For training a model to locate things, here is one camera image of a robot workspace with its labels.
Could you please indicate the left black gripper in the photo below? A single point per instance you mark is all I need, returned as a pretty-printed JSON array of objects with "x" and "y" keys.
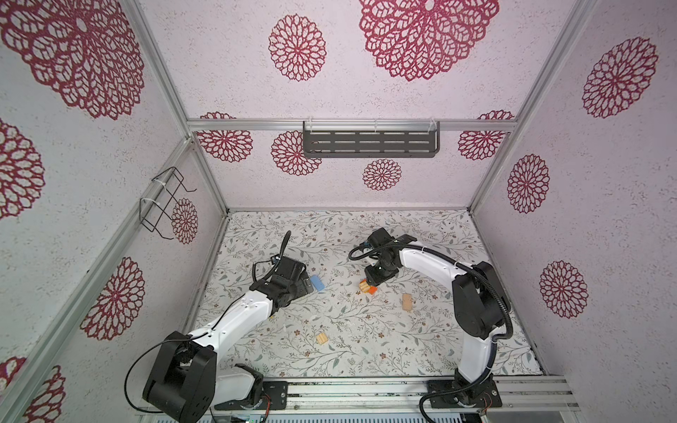
[{"x": 303, "y": 285}]

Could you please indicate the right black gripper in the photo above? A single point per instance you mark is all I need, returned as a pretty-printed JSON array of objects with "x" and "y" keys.
[{"x": 372, "y": 278}]

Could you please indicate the long natural wood block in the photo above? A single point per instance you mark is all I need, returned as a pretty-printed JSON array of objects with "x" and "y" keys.
[{"x": 407, "y": 302}]

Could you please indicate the grooved natural block front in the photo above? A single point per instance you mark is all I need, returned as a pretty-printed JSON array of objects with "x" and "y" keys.
[{"x": 322, "y": 338}]

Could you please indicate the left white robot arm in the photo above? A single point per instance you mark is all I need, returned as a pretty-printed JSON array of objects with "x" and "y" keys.
[{"x": 184, "y": 382}]

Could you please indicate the blue wood block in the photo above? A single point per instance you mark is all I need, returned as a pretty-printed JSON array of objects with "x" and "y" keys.
[{"x": 317, "y": 283}]

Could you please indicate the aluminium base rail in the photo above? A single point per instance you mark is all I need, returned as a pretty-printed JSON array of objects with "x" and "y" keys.
[{"x": 354, "y": 395}]

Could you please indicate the dark grey wall shelf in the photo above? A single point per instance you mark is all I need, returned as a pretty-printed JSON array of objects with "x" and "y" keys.
[{"x": 377, "y": 143}]

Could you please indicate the black wire wall basket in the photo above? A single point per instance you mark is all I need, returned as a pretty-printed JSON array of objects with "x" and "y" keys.
[{"x": 170, "y": 213}]

